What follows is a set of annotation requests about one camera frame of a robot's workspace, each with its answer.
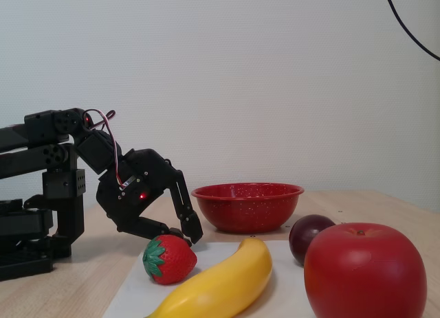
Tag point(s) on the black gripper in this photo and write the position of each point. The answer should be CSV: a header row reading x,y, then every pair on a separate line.
x,y
135,191

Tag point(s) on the yellow toy banana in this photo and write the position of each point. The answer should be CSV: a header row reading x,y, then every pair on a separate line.
x,y
223,280

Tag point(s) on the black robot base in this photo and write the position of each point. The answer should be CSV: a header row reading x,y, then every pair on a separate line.
x,y
20,259

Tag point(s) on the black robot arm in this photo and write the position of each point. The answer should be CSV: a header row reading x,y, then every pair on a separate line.
x,y
41,125

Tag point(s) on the red speckled enamel bowl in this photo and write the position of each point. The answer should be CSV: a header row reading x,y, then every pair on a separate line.
x,y
247,211

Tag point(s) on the red toy strawberry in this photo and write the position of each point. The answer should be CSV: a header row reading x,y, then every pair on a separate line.
x,y
175,259

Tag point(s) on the white paper sheet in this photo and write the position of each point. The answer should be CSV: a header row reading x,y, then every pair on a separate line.
x,y
137,290

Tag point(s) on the dark purple toy plum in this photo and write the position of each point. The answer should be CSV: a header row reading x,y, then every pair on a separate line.
x,y
306,235

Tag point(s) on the red toy apple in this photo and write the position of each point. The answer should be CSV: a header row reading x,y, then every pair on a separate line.
x,y
364,273

